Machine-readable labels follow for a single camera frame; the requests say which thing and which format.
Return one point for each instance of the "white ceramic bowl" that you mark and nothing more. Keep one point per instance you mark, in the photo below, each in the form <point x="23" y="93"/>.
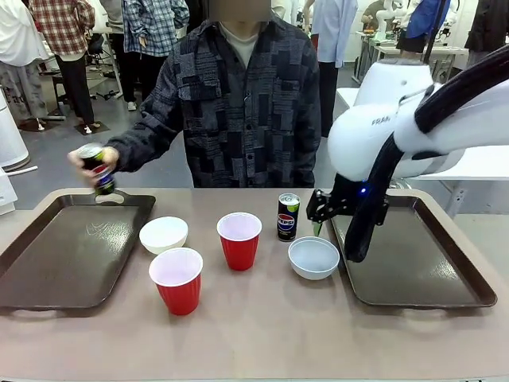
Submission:
<point x="314" y="259"/>
<point x="164" y="235"/>

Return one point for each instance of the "bystander in red plaid shirt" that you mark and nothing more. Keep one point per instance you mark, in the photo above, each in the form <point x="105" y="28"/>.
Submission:
<point x="65" y="36"/>

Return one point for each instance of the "bystander in dark jacket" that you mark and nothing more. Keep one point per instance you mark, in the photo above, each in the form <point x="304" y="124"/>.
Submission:
<point x="489" y="28"/>

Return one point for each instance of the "red plastic cup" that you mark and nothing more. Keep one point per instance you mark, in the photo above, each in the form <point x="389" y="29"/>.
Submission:
<point x="239" y="250"/>
<point x="179" y="292"/>

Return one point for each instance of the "white cylindrical appliance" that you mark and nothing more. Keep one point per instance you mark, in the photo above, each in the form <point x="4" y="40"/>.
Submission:
<point x="12" y="131"/>

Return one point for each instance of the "brown plastic serving tray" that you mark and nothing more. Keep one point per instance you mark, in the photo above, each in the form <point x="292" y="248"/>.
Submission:
<point x="421" y="262"/>
<point x="71" y="254"/>

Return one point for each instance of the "person in patchwork shirt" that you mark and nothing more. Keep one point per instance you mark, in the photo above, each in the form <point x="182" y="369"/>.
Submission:
<point x="246" y="119"/>

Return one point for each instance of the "black Pepsi can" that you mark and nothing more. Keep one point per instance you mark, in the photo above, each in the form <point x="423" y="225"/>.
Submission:
<point x="288" y="221"/>
<point x="104" y="181"/>

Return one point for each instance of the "bystander in blue jacket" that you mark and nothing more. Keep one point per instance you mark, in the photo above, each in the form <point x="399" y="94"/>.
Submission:
<point x="421" y="24"/>

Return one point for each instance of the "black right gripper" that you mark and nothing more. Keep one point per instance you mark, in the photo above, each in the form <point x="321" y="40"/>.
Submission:
<point x="332" y="201"/>

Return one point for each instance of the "white box device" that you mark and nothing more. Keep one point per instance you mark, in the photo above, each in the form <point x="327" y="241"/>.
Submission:
<point x="7" y="191"/>

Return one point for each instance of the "bystander in light blue shirt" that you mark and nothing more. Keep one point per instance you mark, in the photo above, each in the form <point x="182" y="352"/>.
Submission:
<point x="334" y="36"/>

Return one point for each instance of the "black vertical pole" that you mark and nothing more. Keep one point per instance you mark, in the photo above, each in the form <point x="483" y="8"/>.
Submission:
<point x="433" y="28"/>

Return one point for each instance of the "bystander in white top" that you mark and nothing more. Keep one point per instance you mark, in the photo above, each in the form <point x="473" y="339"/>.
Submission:
<point x="18" y="47"/>

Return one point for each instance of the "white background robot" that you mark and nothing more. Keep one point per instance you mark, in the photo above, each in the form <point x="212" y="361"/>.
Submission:
<point x="381" y="18"/>

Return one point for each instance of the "person's right hand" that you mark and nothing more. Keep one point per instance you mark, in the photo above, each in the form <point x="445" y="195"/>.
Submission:
<point x="110" y="157"/>

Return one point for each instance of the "person's right forearm patchwork sleeve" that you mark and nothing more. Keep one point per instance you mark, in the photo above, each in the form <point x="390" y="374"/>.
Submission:
<point x="147" y="143"/>

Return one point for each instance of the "bystander in blue plaid shirt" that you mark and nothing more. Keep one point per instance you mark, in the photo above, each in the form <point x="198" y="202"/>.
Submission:
<point x="153" y="28"/>

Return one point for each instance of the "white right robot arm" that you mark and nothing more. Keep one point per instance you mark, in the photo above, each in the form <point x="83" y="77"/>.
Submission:
<point x="358" y="147"/>

